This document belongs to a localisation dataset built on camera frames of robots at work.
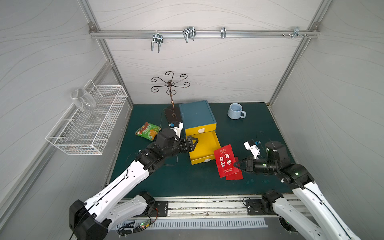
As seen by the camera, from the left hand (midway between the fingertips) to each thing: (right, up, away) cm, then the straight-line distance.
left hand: (193, 141), depth 71 cm
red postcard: (+15, -9, -1) cm, 18 cm away
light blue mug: (+31, +16, +38) cm, 51 cm away
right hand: (+19, -11, -4) cm, 22 cm away
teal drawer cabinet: (+1, +14, +15) cm, 20 cm away
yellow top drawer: (+4, +5, +10) cm, 12 cm away
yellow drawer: (+6, -8, +16) cm, 19 cm away
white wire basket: (-48, +5, -4) cm, 48 cm away
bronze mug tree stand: (-18, +16, +38) cm, 45 cm away
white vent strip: (-1, -39, -1) cm, 39 cm away
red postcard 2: (+25, -22, +13) cm, 36 cm away
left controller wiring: (-31, -42, 0) cm, 52 cm away
